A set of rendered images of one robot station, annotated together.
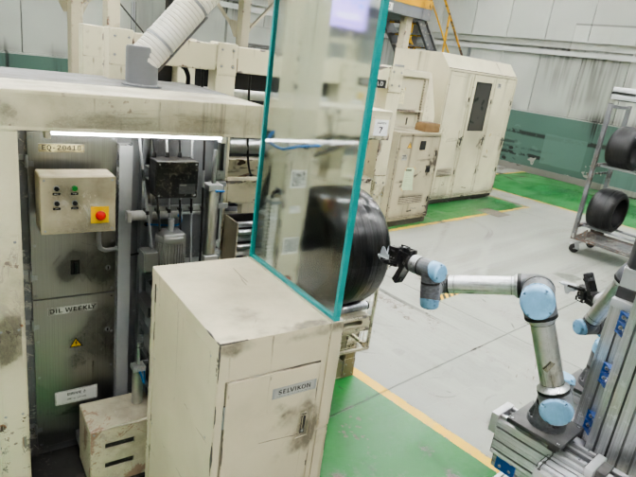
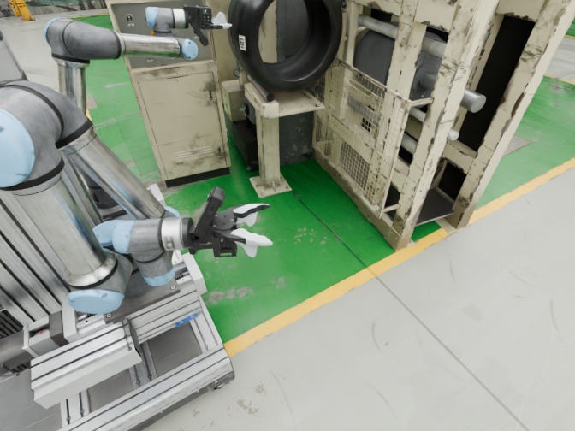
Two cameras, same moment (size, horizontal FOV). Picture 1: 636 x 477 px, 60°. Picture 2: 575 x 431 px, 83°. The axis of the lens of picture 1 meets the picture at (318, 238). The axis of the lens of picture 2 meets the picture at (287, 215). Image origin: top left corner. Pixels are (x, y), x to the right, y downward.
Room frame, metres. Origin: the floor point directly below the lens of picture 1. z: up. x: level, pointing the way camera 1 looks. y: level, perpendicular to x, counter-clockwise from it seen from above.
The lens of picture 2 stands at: (2.90, -1.87, 1.58)
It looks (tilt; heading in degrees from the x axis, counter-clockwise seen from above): 42 degrees down; 104
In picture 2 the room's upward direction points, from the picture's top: straight up
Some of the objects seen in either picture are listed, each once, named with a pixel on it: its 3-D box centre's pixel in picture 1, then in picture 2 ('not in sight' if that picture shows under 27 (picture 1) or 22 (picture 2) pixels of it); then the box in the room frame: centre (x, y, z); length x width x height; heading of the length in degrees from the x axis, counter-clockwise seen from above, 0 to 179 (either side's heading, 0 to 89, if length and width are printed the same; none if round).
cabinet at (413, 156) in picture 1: (397, 175); not in sight; (7.38, -0.96, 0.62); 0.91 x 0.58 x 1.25; 135
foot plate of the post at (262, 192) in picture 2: not in sight; (269, 182); (2.26, 0.15, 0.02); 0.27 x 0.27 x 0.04; 36
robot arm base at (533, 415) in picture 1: (549, 412); (105, 187); (1.92, -1.01, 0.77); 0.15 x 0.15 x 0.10
